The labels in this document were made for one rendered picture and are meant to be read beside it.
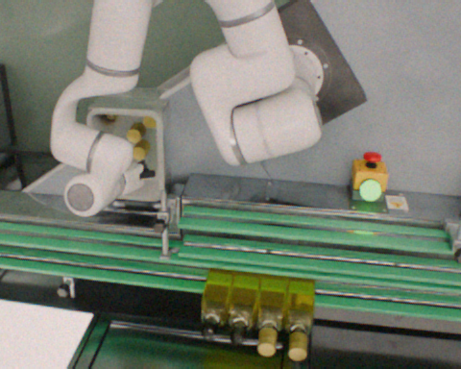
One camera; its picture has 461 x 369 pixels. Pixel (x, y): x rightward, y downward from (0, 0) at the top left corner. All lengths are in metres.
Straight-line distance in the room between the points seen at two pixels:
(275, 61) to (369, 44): 0.43
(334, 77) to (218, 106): 0.37
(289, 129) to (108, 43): 0.30
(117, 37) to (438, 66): 0.70
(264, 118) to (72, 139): 0.32
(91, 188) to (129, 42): 0.26
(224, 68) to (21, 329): 0.80
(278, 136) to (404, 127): 0.48
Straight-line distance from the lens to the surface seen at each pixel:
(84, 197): 0.94
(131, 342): 1.26
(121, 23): 0.81
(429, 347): 1.40
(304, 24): 1.13
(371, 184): 1.22
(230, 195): 1.23
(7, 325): 1.36
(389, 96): 1.25
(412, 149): 1.30
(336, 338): 1.36
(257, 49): 0.81
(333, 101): 1.18
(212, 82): 0.83
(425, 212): 1.27
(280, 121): 0.86
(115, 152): 0.91
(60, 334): 1.30
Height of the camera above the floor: 1.93
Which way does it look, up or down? 56 degrees down
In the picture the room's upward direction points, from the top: 157 degrees counter-clockwise
